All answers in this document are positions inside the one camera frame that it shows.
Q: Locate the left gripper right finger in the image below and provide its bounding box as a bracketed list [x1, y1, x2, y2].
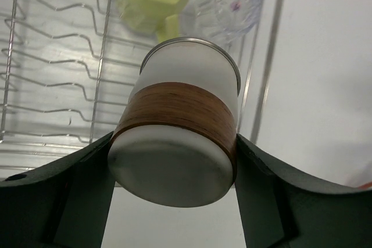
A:
[235, 136, 371, 247]

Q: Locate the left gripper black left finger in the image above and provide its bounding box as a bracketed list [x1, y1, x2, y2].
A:
[1, 134, 115, 247]

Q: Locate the brown metal-lined cup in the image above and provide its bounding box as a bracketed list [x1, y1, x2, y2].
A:
[108, 37, 241, 208]

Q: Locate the large clear plastic tumbler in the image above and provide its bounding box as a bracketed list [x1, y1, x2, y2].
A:
[179, 0, 262, 48]

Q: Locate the clear wire dish rack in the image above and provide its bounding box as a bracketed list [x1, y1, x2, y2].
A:
[0, 0, 291, 182]

